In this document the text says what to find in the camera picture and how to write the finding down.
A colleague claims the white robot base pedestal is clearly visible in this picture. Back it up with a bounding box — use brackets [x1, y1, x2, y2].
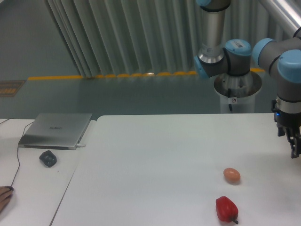
[214, 71, 262, 113]

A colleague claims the brown egg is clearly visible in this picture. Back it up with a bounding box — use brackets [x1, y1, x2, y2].
[223, 168, 241, 184]

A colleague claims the white USB dongle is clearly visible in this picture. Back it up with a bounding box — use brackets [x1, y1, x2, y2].
[76, 144, 86, 148]

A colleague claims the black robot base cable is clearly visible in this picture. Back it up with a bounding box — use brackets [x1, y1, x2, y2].
[227, 88, 233, 112]

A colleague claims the black computer mouse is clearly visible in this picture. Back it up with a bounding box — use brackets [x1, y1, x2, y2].
[5, 186, 14, 191]

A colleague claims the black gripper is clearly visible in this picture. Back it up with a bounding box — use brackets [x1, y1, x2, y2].
[271, 99, 301, 158]

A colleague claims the black mouse cable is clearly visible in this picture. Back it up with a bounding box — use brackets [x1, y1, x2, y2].
[0, 118, 35, 187]

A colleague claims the red bell pepper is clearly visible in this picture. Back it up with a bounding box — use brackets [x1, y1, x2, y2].
[215, 196, 239, 224]

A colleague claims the silver closed laptop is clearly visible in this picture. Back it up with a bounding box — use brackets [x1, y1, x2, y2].
[18, 113, 92, 150]

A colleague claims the person's hand on mouse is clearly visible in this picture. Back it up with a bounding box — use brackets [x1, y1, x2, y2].
[0, 186, 14, 212]

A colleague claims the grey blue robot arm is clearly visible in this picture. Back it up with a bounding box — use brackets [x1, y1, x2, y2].
[194, 0, 301, 158]

